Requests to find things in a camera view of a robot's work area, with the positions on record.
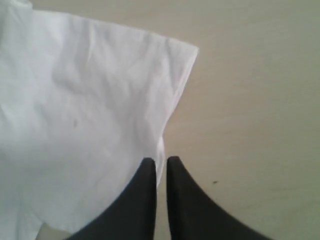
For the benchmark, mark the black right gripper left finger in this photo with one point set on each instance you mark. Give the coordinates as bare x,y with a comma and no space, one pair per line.
132,216

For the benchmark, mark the white t-shirt with red print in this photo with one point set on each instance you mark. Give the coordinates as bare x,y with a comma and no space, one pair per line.
82,102

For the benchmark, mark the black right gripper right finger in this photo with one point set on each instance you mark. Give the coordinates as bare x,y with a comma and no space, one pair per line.
193,215

